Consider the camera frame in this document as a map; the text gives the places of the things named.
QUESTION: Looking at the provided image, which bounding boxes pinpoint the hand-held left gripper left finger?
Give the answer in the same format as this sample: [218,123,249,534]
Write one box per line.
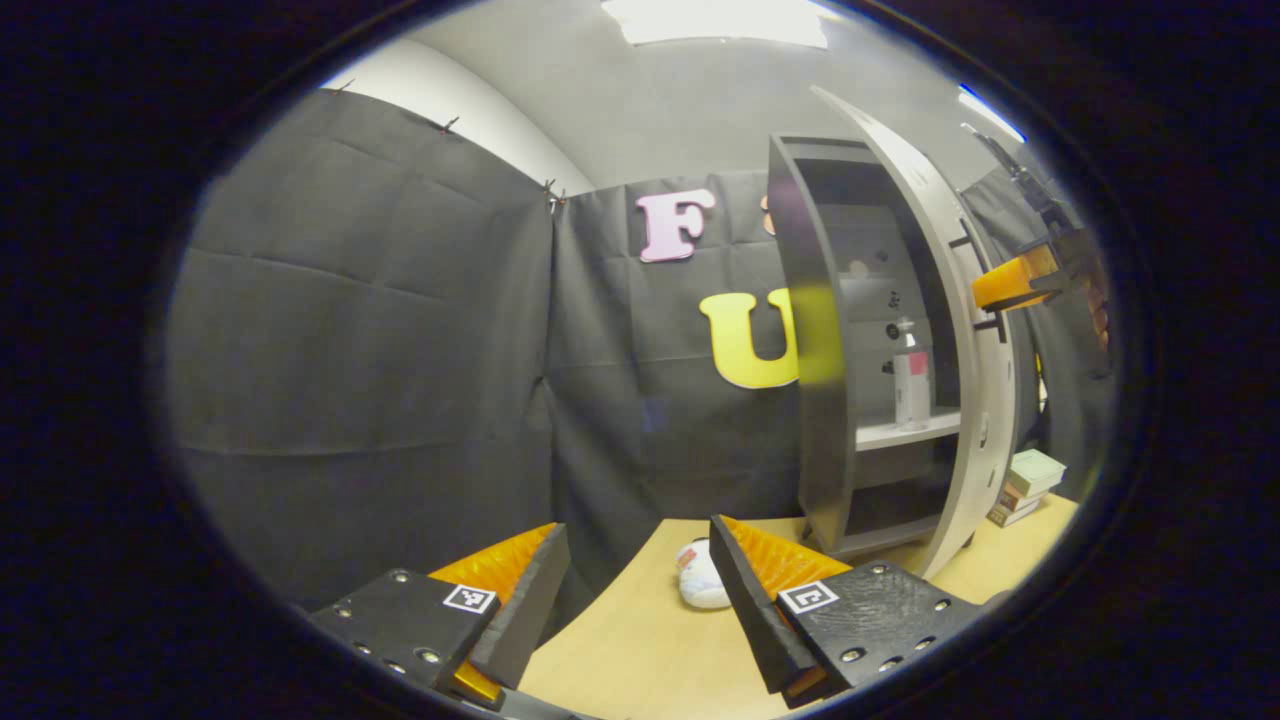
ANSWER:
[305,522,571,706]

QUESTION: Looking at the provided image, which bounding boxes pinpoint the grey cabinet door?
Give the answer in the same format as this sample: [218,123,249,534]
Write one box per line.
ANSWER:
[808,85,1021,581]

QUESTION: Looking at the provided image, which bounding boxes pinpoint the white bottle with pink label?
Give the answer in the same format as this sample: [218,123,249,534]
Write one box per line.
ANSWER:
[892,317,933,433]

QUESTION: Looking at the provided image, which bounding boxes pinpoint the black backdrop cloth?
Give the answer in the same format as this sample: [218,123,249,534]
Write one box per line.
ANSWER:
[165,88,1116,611]

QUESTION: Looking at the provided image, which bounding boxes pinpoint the pale green book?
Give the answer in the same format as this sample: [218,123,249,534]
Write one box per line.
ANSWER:
[1005,448,1068,498]

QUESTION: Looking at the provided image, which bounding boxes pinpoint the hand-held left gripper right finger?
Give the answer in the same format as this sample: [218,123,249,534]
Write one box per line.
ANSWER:
[708,514,986,709]

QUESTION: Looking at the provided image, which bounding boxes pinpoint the black cabinet door handle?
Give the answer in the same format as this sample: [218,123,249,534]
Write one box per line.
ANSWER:
[948,228,1011,344]

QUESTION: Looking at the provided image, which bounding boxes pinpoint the dark grey cabinet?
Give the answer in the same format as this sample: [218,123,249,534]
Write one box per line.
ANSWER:
[765,133,976,559]

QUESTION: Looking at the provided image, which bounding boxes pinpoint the large ceiling light panel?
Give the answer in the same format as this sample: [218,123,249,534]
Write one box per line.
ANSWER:
[600,0,831,49]

